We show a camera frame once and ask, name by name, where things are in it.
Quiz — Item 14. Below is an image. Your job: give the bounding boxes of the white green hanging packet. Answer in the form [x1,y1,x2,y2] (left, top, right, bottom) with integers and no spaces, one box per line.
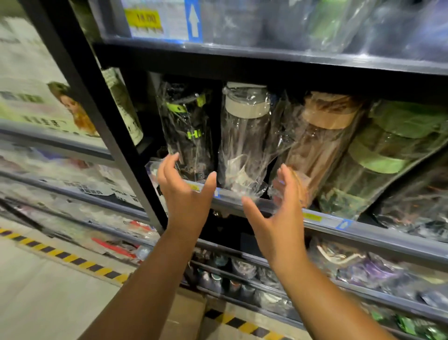
[101,67,145,146]

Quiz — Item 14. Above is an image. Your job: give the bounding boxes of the wrapped green lid bottle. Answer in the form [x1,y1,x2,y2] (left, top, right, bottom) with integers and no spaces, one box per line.
[364,99,448,169]
[317,135,422,221]

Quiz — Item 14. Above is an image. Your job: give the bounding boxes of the brown cardboard box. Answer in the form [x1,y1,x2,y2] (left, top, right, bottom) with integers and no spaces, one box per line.
[159,287,208,340]

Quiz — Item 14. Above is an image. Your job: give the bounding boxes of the black metal shelf rack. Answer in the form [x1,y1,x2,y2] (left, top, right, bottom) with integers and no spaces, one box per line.
[18,0,448,340]

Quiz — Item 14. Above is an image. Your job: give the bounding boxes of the wrapped dark bottle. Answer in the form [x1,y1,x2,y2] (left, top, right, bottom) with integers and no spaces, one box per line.
[371,150,448,243]

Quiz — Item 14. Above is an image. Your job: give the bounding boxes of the yellow black hazard tape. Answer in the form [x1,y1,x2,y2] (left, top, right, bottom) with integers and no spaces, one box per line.
[0,228,131,285]
[204,308,293,340]

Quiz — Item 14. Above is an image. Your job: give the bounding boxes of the row of clear wrapped packets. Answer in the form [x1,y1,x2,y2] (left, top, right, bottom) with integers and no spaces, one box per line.
[0,140,161,265]

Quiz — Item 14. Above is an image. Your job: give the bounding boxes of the stack of white printed packets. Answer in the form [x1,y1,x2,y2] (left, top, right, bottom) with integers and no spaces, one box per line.
[0,16,107,141]

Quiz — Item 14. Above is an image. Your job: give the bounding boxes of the row of small wrapped cups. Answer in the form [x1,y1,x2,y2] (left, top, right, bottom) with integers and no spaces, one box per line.
[187,247,303,321]

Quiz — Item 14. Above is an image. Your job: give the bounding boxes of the person's left hand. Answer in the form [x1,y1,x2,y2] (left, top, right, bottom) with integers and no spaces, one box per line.
[157,152,217,236]

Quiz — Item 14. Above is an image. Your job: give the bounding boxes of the green packets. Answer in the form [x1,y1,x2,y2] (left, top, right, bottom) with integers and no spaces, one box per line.
[367,308,448,340]

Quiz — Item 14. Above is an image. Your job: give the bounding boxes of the white price sign blue arrow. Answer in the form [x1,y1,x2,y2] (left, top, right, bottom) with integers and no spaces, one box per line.
[120,0,204,43]

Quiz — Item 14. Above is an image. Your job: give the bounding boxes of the wrapped brown bottle tan lid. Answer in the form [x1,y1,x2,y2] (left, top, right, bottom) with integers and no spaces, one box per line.
[267,91,365,209]

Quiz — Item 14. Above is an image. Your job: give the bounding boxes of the person's left forearm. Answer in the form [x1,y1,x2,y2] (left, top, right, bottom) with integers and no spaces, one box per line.
[78,228,198,340]

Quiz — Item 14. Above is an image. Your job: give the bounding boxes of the pile of wrapped purple goods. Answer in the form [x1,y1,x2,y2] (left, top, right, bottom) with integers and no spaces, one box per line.
[307,236,448,310]

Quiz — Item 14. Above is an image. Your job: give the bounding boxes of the wrapped black bottle green strap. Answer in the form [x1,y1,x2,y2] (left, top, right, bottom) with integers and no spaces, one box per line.
[155,80,216,183]

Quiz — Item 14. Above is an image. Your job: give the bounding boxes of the wrapped clear bottle white lid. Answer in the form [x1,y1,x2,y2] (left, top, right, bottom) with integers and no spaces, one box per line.
[217,82,281,199]

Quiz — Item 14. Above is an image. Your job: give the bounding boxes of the row of wrapped bottles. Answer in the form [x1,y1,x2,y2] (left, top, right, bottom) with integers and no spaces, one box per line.
[203,0,448,64]

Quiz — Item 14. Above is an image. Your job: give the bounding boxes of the person's right hand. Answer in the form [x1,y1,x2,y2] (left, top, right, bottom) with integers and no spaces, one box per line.
[241,163,309,269]

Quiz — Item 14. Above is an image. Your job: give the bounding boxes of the grey shelf unit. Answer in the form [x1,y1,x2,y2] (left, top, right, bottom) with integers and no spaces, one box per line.
[0,117,161,268]

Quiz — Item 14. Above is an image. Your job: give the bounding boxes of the person's right forearm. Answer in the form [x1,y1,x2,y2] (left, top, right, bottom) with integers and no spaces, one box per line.
[271,259,398,340]

